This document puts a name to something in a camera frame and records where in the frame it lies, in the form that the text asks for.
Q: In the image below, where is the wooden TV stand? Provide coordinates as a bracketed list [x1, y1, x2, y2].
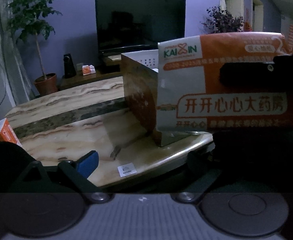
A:
[58, 53, 160, 90]

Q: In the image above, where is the dark potted plant right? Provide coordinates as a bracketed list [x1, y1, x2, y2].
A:
[202, 7, 243, 34]

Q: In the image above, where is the potted ficus tree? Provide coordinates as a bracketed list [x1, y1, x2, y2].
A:
[6, 0, 62, 96]

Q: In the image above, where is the small tissue pack on stand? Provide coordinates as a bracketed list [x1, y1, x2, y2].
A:
[82, 65, 96, 76]

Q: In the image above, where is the white apple cardboard box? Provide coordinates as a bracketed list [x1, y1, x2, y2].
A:
[120, 50, 190, 147]

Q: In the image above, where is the black television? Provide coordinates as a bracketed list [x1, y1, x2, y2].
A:
[95, 0, 186, 51]

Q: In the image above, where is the orange tissue pack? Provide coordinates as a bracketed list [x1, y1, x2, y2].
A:
[0, 118, 22, 147]
[156, 32, 293, 133]

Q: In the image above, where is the white table sticker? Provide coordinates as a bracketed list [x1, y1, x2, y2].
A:
[117, 163, 137, 178]

